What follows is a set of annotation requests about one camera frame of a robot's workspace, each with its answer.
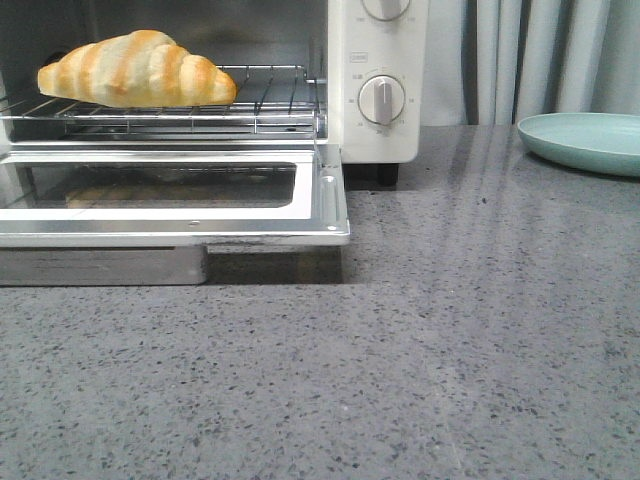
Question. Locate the metal wire oven rack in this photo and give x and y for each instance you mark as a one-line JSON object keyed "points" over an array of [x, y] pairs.
{"points": [[273, 101]]}

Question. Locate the lower white timer knob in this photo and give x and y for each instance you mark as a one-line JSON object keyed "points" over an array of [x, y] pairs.
{"points": [[381, 99]]}

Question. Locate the light green round plate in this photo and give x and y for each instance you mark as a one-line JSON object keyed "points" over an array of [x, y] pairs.
{"points": [[602, 143]]}

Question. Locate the striped orange croissant bread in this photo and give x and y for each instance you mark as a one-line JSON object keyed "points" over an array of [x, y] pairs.
{"points": [[145, 68]]}

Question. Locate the grey pleated curtain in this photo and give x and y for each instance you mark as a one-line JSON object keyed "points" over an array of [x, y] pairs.
{"points": [[498, 62]]}

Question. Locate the oven glass door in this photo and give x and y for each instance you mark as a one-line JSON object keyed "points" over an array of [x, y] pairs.
{"points": [[101, 215]]}

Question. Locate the upper white temperature knob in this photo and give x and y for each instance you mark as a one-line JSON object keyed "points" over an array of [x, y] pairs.
{"points": [[385, 10]]}

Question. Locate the white Toshiba toaster oven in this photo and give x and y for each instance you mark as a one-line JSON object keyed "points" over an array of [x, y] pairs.
{"points": [[334, 40]]}

